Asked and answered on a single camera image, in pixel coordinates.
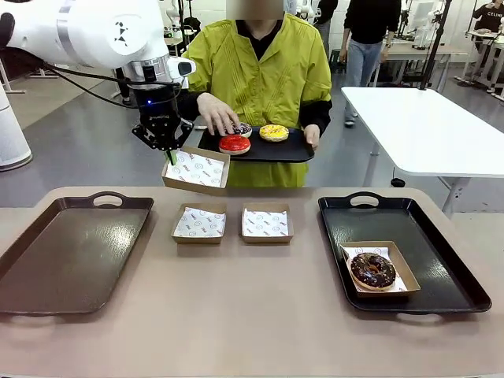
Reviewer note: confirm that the yellow glazed donut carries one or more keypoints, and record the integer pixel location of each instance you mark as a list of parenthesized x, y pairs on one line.
[(267, 136)]

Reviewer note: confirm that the dark donut with colourful sprinkles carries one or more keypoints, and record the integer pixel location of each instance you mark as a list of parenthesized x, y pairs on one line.
[(245, 129)]

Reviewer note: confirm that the white cylindrical pedestal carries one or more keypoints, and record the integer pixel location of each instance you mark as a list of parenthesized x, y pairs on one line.
[(12, 130)]

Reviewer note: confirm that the person in dark clothes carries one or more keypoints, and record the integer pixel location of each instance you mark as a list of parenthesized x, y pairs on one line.
[(327, 12)]

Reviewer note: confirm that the person in green jacket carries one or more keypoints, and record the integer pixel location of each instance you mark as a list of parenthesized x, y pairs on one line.
[(267, 78)]

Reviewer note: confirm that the printed white paper liner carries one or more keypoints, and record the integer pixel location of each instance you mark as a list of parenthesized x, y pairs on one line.
[(197, 167), (366, 250), (201, 224), (265, 222)]

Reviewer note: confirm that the person's right hand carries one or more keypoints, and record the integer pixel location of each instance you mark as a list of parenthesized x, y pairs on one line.
[(216, 114)]

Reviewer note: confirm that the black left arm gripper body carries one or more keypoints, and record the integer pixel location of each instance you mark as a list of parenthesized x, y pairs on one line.
[(155, 106)]

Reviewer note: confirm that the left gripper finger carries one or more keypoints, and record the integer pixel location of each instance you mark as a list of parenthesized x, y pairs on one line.
[(142, 133), (184, 134)]

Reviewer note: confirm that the person in black top jeans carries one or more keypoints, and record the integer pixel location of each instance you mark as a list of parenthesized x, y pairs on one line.
[(366, 59)]

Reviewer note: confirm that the person's left forearm black sleeve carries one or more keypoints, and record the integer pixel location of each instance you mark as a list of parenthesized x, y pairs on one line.
[(318, 114)]

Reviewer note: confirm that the person in black printed sweater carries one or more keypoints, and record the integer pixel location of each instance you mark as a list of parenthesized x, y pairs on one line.
[(490, 17)]

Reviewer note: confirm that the chocolate glazed donut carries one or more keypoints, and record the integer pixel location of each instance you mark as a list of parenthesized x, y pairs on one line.
[(362, 271)]

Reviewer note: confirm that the long light wood desk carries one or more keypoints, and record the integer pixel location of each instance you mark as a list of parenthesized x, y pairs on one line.
[(425, 49)]

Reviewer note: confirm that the person's left hand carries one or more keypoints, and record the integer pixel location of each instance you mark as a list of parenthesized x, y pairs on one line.
[(312, 136)]

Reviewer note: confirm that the person's right forearm black sleeve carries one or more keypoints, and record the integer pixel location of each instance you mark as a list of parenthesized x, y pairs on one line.
[(191, 104)]

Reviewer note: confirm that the large white table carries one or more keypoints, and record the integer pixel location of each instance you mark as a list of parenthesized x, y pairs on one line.
[(425, 130)]

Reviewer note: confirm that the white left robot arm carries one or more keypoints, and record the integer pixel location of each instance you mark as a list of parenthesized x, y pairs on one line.
[(78, 31)]

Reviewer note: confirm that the cardboard food box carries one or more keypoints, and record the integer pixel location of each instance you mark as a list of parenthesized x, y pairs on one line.
[(193, 187), (267, 240), (177, 238), (408, 271)]

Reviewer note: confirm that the red glazed donut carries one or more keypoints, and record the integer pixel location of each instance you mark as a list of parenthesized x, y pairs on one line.
[(228, 145)]

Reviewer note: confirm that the black serving tray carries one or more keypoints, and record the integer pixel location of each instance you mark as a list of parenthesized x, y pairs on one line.
[(275, 151)]

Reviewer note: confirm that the black tripod pole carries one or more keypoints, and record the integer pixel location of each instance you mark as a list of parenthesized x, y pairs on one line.
[(433, 51)]

